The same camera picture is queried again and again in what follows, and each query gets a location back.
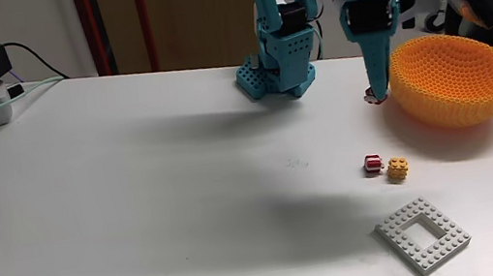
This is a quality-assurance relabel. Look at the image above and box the red white striped cube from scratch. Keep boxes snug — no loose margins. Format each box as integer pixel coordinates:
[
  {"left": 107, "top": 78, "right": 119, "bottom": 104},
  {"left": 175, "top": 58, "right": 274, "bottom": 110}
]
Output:
[
  {"left": 362, "top": 84, "right": 390, "bottom": 107},
  {"left": 361, "top": 152, "right": 386, "bottom": 178}
]

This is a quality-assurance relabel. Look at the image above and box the orange honeycomb bowl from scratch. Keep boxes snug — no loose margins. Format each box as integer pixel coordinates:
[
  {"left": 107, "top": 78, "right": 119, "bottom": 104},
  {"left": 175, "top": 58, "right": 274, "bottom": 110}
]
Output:
[{"left": 382, "top": 25, "right": 493, "bottom": 138}]

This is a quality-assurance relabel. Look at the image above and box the yellow studded cube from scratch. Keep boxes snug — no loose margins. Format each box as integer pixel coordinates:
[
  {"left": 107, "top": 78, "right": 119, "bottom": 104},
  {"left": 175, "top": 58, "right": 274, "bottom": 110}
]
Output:
[{"left": 385, "top": 155, "right": 412, "bottom": 183}]

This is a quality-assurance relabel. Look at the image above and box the wooden cabinet red trim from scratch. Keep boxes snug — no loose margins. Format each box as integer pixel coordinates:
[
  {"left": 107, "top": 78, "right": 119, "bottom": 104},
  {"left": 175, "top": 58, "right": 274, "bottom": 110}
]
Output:
[{"left": 72, "top": 0, "right": 265, "bottom": 91}]

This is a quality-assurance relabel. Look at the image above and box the grey studded frame plate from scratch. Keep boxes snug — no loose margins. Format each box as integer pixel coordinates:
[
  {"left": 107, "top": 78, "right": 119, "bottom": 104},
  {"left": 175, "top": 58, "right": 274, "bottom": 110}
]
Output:
[{"left": 370, "top": 190, "right": 478, "bottom": 276}]

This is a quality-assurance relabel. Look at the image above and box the black adapter cable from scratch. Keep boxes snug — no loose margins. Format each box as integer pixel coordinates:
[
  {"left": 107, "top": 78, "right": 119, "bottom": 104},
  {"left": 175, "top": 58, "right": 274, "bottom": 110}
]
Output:
[{"left": 0, "top": 33, "right": 71, "bottom": 89}]

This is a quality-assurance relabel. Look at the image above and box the pale green cable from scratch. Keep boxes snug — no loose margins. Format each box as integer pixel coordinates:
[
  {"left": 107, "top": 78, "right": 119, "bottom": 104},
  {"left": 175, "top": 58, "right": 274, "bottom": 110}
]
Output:
[{"left": 0, "top": 75, "right": 70, "bottom": 115}]

